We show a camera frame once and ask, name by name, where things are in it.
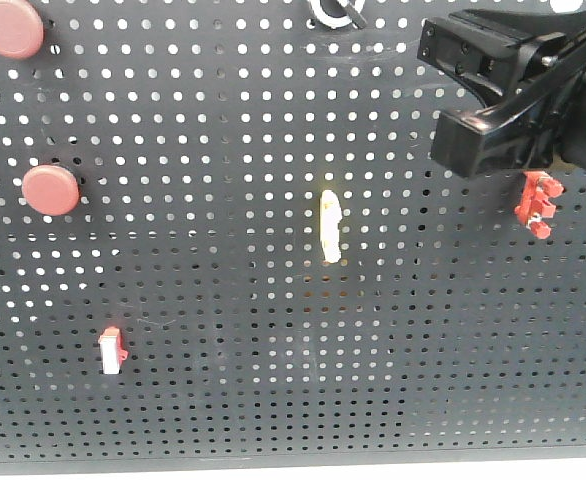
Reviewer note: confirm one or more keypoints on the black rotary selector knob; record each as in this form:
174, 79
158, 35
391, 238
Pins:
338, 14

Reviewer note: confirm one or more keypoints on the white red rocker switch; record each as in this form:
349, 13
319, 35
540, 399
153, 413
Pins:
112, 352

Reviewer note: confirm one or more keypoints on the red push button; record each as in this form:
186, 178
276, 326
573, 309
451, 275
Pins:
21, 29
50, 190

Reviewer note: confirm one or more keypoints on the red toggle switch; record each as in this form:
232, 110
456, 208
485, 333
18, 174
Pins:
535, 204

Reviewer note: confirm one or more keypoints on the lower red push button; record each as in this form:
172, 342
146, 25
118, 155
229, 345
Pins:
50, 190

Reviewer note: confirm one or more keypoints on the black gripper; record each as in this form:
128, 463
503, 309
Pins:
528, 70

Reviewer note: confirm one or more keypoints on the black perforated pegboard panel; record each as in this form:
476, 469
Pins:
202, 135

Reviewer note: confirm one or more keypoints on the upper red push button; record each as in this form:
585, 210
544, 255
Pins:
21, 29

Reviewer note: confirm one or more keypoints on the yellow toggle switch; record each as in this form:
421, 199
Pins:
331, 215

